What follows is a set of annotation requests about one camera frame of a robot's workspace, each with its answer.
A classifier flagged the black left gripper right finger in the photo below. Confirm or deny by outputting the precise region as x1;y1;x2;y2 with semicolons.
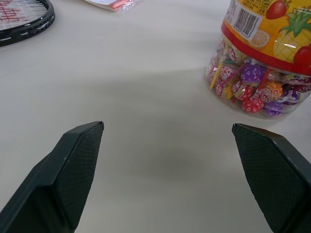
232;123;311;233

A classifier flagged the black badminton racket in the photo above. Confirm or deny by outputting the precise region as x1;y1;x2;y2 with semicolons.
0;0;56;48

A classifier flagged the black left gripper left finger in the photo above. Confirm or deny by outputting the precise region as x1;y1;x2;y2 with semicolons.
0;120;105;233

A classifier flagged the clear lollipop jar fruit label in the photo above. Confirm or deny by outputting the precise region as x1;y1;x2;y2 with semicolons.
205;0;311;119

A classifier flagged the clear plastic packet red print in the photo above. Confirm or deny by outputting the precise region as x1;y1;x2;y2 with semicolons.
82;0;142;15

